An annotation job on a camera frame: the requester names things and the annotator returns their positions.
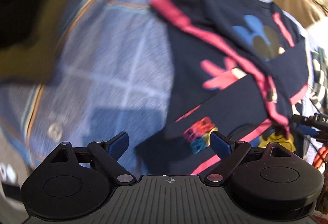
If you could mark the navy cartoon mouse shirt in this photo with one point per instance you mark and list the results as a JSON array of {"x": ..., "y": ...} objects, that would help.
[{"x": 239, "y": 67}]

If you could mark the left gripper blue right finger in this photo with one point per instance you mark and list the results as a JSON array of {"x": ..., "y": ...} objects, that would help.
[{"x": 221, "y": 145}]

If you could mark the checkered dark white towel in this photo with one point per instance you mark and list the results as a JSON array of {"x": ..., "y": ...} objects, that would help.
[{"x": 318, "y": 95}]

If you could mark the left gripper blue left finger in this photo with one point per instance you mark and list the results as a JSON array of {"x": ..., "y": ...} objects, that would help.
[{"x": 118, "y": 145}]

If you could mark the red orange garment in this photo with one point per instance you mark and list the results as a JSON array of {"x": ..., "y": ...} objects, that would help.
[{"x": 320, "y": 157}]

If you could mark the olive dark cloth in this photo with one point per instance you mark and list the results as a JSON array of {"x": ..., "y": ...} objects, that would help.
[{"x": 29, "y": 37}]

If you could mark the blue plaid bed sheet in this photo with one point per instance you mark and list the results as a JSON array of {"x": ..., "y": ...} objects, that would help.
[{"x": 114, "y": 73}]

